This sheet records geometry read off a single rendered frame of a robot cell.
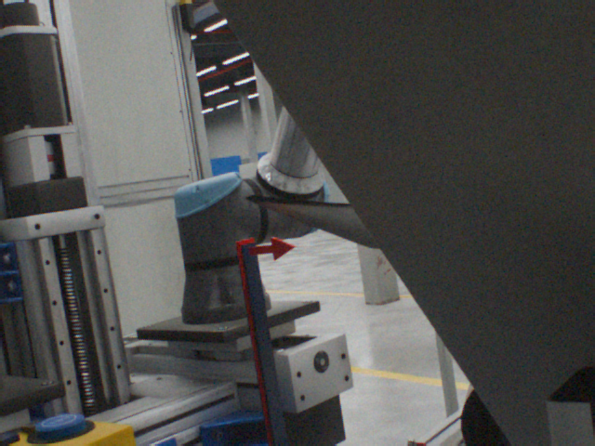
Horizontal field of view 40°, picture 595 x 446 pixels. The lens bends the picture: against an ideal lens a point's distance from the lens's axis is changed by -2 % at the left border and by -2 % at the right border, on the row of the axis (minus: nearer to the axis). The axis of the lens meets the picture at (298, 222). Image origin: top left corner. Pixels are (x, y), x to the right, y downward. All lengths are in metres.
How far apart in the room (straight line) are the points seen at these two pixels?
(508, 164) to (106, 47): 2.46
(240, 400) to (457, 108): 1.06
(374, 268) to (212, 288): 6.22
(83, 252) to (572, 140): 1.07
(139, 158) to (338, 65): 2.44
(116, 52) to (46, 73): 1.47
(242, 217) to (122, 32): 1.53
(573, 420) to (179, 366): 1.15
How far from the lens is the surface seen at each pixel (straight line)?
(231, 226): 1.35
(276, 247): 0.83
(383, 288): 7.57
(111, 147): 2.67
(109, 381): 1.34
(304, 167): 1.37
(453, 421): 1.26
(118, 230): 2.64
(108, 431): 0.69
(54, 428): 0.69
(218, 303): 1.34
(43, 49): 1.31
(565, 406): 0.32
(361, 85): 0.32
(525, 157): 0.32
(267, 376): 0.87
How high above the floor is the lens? 1.25
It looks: 3 degrees down
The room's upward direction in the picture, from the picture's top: 9 degrees counter-clockwise
